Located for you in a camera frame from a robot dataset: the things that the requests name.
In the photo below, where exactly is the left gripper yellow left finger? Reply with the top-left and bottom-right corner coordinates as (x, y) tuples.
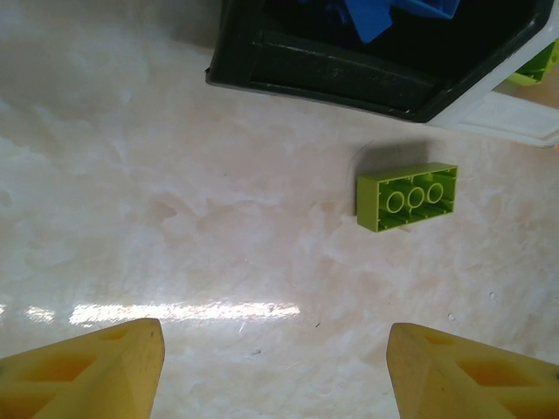
(0, 317), (166, 419)

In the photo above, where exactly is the green lego brick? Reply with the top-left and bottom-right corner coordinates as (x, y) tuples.
(507, 38), (559, 86)
(355, 161), (460, 237)

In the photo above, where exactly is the black plastic container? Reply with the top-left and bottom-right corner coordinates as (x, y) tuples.
(203, 0), (552, 124)

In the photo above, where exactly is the white plastic container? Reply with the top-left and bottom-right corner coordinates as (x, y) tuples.
(430, 12), (559, 150)

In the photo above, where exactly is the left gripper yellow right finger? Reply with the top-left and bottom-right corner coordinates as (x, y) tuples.
(386, 321), (559, 419)

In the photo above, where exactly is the blue lego brick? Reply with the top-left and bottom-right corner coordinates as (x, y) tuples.
(341, 0), (393, 45)

